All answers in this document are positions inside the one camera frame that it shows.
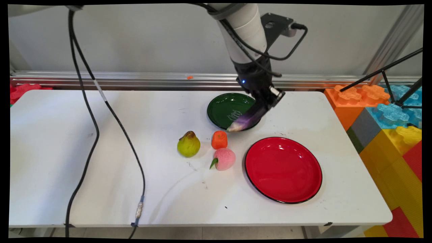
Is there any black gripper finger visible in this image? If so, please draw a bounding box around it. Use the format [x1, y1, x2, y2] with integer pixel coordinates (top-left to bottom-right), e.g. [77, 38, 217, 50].
[254, 92, 270, 109]
[268, 86, 286, 108]

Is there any purple toy eggplant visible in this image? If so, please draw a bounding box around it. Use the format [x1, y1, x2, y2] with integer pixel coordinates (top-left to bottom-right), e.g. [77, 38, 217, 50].
[226, 100, 270, 132]

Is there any thick black cable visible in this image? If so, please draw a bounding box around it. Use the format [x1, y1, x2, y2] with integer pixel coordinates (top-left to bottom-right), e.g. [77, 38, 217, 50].
[65, 9, 100, 238]

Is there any black cable with metal connector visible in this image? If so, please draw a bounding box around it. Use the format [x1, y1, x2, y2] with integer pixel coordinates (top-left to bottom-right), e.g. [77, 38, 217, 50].
[69, 10, 146, 239]

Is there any slanted aluminium post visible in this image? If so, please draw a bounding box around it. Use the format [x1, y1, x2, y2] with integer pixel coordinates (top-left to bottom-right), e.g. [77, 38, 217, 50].
[363, 5, 424, 85]

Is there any red round plate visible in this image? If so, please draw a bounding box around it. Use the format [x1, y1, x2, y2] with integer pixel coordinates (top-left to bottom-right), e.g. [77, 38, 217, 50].
[244, 137, 323, 204]

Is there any grey foam building block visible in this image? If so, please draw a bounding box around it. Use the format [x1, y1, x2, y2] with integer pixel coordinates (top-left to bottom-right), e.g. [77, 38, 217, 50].
[347, 108, 382, 154]

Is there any blue foam building block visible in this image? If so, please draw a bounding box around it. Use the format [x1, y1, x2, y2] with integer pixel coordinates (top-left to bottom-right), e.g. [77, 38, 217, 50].
[366, 85, 423, 130]

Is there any black tripod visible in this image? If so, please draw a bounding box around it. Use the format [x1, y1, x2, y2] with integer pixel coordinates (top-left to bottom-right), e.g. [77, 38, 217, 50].
[339, 48, 423, 110]

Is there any yellow foam building block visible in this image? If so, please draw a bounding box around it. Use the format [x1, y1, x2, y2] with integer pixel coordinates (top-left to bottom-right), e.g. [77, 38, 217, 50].
[359, 126, 423, 237]

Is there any pink toy peach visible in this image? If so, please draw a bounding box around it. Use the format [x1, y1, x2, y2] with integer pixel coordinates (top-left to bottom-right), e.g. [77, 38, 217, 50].
[210, 148, 236, 171]

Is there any green round plate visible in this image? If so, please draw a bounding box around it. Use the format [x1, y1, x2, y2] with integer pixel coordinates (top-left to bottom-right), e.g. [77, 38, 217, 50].
[207, 93, 262, 131]

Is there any yellow-green toy pear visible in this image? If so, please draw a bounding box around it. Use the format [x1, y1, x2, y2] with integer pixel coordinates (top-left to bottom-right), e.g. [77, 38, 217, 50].
[177, 131, 201, 158]

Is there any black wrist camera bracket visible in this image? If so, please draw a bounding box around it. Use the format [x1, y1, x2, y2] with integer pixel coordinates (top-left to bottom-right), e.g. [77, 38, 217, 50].
[260, 12, 306, 48]

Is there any orange foam building block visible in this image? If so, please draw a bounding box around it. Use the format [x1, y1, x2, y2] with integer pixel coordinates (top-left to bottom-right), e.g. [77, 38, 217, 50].
[324, 84, 391, 132]

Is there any orange toy tangerine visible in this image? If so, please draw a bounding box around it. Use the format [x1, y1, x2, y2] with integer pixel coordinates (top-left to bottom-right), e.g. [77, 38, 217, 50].
[211, 130, 228, 150]

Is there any red foam building block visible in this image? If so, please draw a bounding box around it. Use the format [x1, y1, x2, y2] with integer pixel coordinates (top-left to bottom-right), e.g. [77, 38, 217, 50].
[383, 207, 420, 238]
[403, 141, 423, 183]
[10, 83, 53, 105]

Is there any horizontal aluminium rail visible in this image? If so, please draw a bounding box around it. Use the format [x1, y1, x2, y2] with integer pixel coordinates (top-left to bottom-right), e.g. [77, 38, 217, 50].
[10, 71, 422, 90]

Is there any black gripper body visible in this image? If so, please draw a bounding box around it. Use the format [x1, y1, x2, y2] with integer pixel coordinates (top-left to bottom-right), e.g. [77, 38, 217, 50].
[233, 55, 274, 99]

